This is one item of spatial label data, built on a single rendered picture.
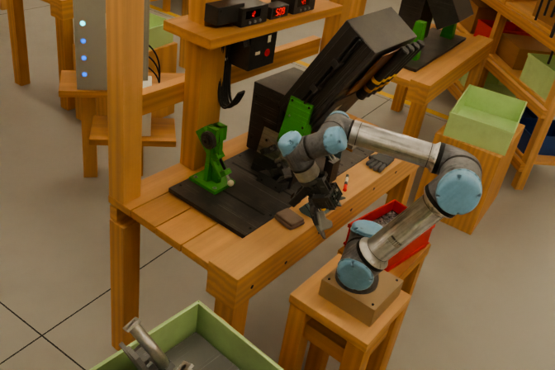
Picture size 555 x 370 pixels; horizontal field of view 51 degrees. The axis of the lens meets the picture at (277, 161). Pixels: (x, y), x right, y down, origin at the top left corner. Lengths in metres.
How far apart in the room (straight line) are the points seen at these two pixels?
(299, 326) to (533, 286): 2.14
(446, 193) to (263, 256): 0.78
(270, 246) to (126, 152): 0.64
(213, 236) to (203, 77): 0.64
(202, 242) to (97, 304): 1.14
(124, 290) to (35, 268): 0.90
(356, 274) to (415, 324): 1.59
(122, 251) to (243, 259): 0.62
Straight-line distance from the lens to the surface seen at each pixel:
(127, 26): 2.02
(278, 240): 2.19
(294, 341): 2.19
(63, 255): 3.49
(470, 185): 1.61
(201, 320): 1.87
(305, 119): 2.39
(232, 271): 2.04
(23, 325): 3.14
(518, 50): 5.21
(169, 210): 2.32
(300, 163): 1.70
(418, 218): 1.69
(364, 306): 1.99
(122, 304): 2.71
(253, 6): 2.33
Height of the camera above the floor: 2.26
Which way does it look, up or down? 31 degrees down
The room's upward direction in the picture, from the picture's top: 9 degrees clockwise
